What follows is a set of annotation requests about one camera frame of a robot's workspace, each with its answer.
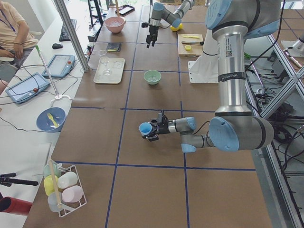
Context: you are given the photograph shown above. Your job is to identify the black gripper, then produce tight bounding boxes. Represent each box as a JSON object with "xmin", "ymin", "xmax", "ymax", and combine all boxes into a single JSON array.
[
  {"xmin": 142, "ymin": 113, "xmax": 169, "ymax": 142},
  {"xmin": 141, "ymin": 22, "xmax": 159, "ymax": 48}
]

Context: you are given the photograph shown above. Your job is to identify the light blue plastic cup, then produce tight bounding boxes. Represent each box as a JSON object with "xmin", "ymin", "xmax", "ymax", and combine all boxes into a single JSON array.
[{"xmin": 139, "ymin": 122, "xmax": 152, "ymax": 136}]

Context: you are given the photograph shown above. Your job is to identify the green ceramic bowl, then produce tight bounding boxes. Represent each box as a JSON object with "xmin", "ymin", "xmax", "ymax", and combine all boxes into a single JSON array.
[{"xmin": 143, "ymin": 70, "xmax": 162, "ymax": 85}]

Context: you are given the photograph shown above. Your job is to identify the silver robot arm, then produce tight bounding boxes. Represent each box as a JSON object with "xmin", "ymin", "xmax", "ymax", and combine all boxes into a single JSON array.
[
  {"xmin": 142, "ymin": 0, "xmax": 195, "ymax": 48},
  {"xmin": 139, "ymin": 0, "xmax": 281, "ymax": 153}
]

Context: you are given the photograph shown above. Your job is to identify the pink bowl with ice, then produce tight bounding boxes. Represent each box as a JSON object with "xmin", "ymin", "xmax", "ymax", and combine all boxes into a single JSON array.
[{"xmin": 105, "ymin": 17, "xmax": 126, "ymax": 33}]

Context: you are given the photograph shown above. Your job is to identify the yellow lemon upper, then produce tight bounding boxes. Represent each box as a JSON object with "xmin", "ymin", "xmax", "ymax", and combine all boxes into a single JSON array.
[{"xmin": 170, "ymin": 23, "xmax": 183, "ymax": 32}]

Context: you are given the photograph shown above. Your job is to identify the wooden cutting board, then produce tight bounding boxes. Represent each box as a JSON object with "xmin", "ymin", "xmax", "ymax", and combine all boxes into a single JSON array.
[{"xmin": 178, "ymin": 34, "xmax": 204, "ymax": 57}]

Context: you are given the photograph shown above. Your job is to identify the lemon half slice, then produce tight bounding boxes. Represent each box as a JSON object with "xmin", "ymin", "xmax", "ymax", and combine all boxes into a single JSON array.
[{"xmin": 184, "ymin": 45, "xmax": 192, "ymax": 51}]

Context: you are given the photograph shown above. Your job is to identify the grey folded cloth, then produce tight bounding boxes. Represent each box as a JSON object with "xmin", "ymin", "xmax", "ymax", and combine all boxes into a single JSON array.
[{"xmin": 106, "ymin": 42, "xmax": 122, "ymax": 52}]

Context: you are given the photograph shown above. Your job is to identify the yellow plastic knife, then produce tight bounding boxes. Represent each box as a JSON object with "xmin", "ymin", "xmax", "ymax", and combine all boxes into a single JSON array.
[{"xmin": 181, "ymin": 35, "xmax": 200, "ymax": 39}]

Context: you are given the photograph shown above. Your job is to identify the small glass dish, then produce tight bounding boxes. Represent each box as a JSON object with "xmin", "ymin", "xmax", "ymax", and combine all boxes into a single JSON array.
[{"xmin": 98, "ymin": 50, "xmax": 107, "ymax": 56}]

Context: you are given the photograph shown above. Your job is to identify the clear wine glass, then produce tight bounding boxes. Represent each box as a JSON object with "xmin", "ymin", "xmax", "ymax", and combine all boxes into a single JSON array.
[{"xmin": 99, "ymin": 56, "xmax": 111, "ymax": 76}]

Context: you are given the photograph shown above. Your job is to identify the cream bear tray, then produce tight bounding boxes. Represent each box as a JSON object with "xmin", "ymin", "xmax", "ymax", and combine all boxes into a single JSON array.
[{"xmin": 93, "ymin": 57, "xmax": 125, "ymax": 84}]

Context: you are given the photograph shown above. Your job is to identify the black computer keyboard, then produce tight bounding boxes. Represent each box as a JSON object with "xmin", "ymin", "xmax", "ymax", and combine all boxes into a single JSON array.
[{"xmin": 58, "ymin": 19, "xmax": 77, "ymax": 42}]

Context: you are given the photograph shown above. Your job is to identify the blue teach pendant far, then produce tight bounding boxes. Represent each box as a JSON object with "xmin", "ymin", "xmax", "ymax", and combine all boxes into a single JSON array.
[{"xmin": 47, "ymin": 55, "xmax": 75, "ymax": 78}]

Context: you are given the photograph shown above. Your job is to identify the blue teach pendant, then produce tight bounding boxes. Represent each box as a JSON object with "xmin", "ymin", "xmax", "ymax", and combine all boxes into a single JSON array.
[
  {"xmin": 5, "ymin": 73, "xmax": 50, "ymax": 104},
  {"xmin": 47, "ymin": 55, "xmax": 75, "ymax": 78}
]

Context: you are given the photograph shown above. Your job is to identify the black computer mouse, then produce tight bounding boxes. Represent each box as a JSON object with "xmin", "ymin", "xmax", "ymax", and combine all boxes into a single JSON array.
[{"xmin": 52, "ymin": 43, "xmax": 63, "ymax": 50}]

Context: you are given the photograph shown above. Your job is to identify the white plastic cup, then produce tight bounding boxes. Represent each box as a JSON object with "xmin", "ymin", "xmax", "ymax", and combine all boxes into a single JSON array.
[{"xmin": 57, "ymin": 171, "xmax": 78, "ymax": 189}]

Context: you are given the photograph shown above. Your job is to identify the blue plastic tub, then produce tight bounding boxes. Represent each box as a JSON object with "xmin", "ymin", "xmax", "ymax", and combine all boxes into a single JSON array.
[{"xmin": 36, "ymin": 107, "xmax": 66, "ymax": 133}]

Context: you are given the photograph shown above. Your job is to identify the pink plastic cup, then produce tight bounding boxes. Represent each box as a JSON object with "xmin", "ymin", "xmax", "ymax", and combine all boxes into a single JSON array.
[{"xmin": 62, "ymin": 185, "xmax": 84, "ymax": 203}]

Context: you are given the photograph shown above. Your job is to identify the green plastic cup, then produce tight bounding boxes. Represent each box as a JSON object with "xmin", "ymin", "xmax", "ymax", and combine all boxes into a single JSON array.
[{"xmin": 43, "ymin": 162, "xmax": 62, "ymax": 179}]

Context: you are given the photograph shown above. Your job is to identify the yellow plastic fork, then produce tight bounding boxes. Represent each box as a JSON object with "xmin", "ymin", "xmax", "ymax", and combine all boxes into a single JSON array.
[{"xmin": 47, "ymin": 113, "xmax": 59, "ymax": 128}]

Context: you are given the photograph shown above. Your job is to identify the green tipped grabber stick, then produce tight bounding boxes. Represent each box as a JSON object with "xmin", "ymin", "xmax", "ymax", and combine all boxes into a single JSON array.
[{"xmin": 35, "ymin": 45, "xmax": 72, "ymax": 107}]

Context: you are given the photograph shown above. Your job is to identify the yellow plastic cup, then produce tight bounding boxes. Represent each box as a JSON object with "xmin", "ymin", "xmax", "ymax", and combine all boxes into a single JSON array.
[{"xmin": 43, "ymin": 175, "xmax": 55, "ymax": 196}]

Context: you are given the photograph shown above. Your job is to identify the clear plastic cup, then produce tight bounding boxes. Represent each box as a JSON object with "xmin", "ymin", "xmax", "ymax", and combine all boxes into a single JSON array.
[{"xmin": 47, "ymin": 192, "xmax": 62, "ymax": 212}]

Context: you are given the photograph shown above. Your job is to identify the seated person beige shirt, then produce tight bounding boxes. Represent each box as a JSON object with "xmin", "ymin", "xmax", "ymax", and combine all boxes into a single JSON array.
[{"xmin": 0, "ymin": 1, "xmax": 38, "ymax": 68}]

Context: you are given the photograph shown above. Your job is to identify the blue teach pendant near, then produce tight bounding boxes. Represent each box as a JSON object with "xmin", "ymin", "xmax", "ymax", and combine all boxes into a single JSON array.
[{"xmin": 5, "ymin": 73, "xmax": 50, "ymax": 104}]

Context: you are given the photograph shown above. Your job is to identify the red cylinder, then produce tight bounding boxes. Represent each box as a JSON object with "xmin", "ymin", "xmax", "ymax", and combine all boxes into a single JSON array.
[{"xmin": 0, "ymin": 197, "xmax": 32, "ymax": 216}]

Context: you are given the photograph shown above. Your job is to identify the steel knife handle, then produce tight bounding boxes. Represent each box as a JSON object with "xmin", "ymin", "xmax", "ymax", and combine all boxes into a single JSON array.
[{"xmin": 181, "ymin": 41, "xmax": 204, "ymax": 46}]

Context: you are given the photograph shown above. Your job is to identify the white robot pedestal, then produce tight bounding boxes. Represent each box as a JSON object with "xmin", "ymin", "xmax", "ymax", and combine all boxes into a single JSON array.
[{"xmin": 188, "ymin": 29, "xmax": 218, "ymax": 84}]

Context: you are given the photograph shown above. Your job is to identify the aluminium frame post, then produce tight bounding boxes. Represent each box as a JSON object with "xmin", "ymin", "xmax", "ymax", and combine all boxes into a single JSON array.
[{"xmin": 54, "ymin": 0, "xmax": 90, "ymax": 72}]

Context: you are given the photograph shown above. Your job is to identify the white wire rack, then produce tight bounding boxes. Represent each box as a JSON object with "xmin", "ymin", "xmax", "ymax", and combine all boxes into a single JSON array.
[{"xmin": 47, "ymin": 160, "xmax": 87, "ymax": 218}]

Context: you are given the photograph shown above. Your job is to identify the black camera tripod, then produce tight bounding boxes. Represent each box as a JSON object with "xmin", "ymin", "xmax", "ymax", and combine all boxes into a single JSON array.
[{"xmin": 0, "ymin": 172, "xmax": 39, "ymax": 187}]

